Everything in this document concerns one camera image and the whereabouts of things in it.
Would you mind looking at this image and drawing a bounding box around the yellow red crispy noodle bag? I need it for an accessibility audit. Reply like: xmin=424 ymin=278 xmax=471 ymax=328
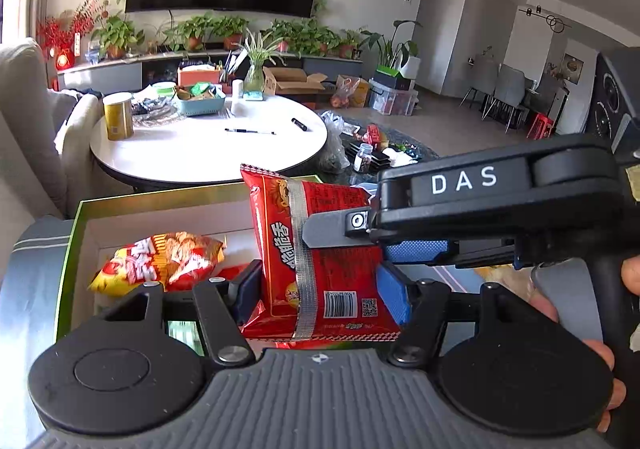
xmin=88 ymin=231 xmax=227 ymax=297

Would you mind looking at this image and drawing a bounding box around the red noodle snack bag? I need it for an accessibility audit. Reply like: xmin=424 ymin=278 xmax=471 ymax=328
xmin=241 ymin=165 xmax=399 ymax=342

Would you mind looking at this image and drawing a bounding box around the dark round side table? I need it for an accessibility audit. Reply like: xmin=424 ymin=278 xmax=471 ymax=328
xmin=314 ymin=111 xmax=438 ymax=186

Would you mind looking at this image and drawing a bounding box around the red stool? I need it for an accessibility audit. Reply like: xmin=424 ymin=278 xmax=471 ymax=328
xmin=526 ymin=113 xmax=554 ymax=140

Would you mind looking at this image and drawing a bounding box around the green cardboard box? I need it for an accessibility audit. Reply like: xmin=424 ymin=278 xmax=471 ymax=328
xmin=55 ymin=182 xmax=260 ymax=339

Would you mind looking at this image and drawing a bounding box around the black marker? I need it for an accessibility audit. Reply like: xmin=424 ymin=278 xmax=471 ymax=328
xmin=291 ymin=117 xmax=309 ymax=131

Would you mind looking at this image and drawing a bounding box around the grey dining chair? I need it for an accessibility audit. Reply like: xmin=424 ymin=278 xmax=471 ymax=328
xmin=482 ymin=64 xmax=526 ymax=134

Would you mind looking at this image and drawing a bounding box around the white round coffee table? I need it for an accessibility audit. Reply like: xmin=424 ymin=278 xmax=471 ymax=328
xmin=90 ymin=96 xmax=328 ymax=188

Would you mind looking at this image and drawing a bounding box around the clear plastic storage bin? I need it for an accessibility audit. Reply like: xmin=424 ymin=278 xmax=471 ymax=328
xmin=369 ymin=79 xmax=419 ymax=116

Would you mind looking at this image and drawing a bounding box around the black pen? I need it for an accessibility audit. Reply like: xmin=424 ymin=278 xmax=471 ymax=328
xmin=224 ymin=128 xmax=277 ymax=136

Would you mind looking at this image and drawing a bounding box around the brown cardboard box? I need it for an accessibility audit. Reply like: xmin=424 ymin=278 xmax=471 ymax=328
xmin=262 ymin=66 xmax=328 ymax=96

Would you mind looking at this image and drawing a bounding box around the glass vase with plant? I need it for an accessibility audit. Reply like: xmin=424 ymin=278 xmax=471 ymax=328
xmin=240 ymin=30 xmax=282 ymax=100

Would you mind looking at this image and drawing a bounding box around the blue snack tray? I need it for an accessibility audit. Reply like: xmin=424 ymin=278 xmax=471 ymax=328
xmin=175 ymin=83 xmax=226 ymax=117

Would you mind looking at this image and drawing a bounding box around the yellow tin can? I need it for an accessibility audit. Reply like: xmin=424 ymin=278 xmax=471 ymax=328
xmin=103 ymin=92 xmax=134 ymax=141

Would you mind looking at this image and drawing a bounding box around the grey sofa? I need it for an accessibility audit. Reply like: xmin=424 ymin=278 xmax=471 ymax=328
xmin=1 ymin=38 xmax=103 ymax=268

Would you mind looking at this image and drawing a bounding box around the red flower decoration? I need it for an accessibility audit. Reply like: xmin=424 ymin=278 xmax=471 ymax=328
xmin=36 ymin=0 xmax=110 ymax=71

